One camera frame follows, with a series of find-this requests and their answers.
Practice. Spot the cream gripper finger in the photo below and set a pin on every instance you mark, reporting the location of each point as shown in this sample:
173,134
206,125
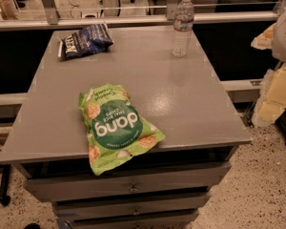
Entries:
272,100
264,40

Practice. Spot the grey drawer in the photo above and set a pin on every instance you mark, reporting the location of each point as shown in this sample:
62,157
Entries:
137,222
131,206
162,179

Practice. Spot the top grey drawer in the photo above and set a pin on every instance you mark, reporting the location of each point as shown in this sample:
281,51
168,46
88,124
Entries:
162,179

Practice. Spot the blue chip bag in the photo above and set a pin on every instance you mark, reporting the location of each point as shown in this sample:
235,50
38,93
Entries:
91,40

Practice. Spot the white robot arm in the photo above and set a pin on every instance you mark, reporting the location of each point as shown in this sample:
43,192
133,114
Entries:
279,40

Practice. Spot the grey drawer cabinet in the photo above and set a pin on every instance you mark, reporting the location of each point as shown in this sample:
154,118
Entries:
182,97

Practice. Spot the green dang chip bag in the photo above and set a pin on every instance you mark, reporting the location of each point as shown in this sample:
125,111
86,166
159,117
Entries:
116,132

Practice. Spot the metal railing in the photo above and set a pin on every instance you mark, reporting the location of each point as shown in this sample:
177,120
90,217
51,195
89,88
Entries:
61,14

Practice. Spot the clear plastic water bottle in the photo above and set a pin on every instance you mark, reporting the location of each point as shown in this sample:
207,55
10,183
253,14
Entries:
183,26

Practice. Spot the bottom grey drawer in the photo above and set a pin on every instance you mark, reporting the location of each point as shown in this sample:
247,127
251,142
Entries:
137,222

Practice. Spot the black stand leg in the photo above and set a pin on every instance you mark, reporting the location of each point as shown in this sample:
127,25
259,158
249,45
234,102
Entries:
4,197

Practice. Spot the middle grey drawer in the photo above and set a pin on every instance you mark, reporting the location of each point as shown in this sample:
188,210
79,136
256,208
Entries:
131,206

